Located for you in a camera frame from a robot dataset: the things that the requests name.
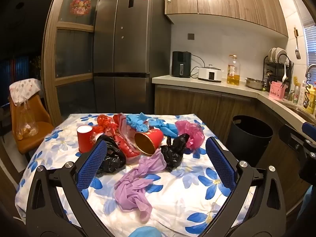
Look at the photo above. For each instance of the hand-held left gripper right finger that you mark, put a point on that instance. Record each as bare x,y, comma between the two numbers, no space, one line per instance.
219,163

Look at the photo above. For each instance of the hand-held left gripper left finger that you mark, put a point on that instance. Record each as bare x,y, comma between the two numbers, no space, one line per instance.
92,165

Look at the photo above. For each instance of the black plastic bag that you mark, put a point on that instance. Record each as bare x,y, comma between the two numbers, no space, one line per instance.
113,158
172,153

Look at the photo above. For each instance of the red paper cup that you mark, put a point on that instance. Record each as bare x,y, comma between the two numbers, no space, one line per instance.
153,138
84,140

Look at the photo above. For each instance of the black trash bin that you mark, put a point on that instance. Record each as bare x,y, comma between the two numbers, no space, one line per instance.
246,138

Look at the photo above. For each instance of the red and white plastic bag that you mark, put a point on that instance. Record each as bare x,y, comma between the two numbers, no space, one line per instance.
123,143

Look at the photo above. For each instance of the pink plastic bag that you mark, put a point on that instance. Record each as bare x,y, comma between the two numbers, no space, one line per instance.
192,130

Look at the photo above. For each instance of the red cellophane wrapper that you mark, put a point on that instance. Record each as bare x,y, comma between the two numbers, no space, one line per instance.
105,122

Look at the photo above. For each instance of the purple disposable glove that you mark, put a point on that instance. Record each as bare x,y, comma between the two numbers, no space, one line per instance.
153,164
130,192

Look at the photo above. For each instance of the white detergent bottle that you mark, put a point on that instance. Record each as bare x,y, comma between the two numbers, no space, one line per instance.
301,95

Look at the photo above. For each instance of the yellow detergent bottle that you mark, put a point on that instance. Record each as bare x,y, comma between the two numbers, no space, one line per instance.
312,96

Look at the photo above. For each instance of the pink utensil holder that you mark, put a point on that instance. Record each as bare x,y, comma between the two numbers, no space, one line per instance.
277,92

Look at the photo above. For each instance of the blue floral tablecloth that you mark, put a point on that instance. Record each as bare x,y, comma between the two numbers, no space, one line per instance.
172,197

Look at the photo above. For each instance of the orange chair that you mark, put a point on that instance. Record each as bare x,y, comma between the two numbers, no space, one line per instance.
45,128

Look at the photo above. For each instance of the wooden base cabinet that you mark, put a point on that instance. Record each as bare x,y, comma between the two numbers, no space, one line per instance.
197,103

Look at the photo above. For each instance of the white spoon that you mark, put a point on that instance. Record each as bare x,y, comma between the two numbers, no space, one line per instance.
284,75

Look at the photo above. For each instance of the steel pot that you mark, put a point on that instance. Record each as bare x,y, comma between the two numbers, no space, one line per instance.
254,84

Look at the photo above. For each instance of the black dish rack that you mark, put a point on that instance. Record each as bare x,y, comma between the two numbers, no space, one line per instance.
271,71

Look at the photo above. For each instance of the chrome faucet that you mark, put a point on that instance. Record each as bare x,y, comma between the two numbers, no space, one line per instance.
310,68

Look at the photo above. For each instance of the clear plastic bag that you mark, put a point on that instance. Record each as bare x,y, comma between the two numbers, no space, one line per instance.
26,128

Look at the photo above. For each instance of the hanging metal spatula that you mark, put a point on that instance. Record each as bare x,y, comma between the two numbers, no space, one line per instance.
297,53

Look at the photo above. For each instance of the row of white plates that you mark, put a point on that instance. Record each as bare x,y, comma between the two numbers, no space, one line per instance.
277,54

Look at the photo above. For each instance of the cooking oil bottle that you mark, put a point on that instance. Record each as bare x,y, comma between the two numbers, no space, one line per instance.
233,76

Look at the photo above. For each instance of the white electric cooker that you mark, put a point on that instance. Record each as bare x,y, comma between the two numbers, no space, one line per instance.
209,75

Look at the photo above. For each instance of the grey kitchen countertop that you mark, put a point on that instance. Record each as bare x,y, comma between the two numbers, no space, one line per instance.
172,80

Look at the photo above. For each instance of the window blind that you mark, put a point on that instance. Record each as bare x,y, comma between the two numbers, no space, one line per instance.
310,39

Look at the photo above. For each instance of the dotted white cloth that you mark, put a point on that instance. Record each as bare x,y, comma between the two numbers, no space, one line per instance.
23,88

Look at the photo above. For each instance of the black air fryer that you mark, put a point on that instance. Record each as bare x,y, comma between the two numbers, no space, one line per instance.
181,64

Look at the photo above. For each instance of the grey refrigerator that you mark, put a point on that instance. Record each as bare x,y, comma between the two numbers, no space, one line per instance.
128,54

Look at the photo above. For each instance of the wooden framed glass door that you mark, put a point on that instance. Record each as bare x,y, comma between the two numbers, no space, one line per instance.
74,49

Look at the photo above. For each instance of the red flower door sticker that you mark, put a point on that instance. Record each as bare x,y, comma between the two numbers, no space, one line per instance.
81,6

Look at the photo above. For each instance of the dark wall socket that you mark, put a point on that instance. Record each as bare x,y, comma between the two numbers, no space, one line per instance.
190,36

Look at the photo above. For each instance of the wooden wall cabinet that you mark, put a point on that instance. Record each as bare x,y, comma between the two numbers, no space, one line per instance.
222,2

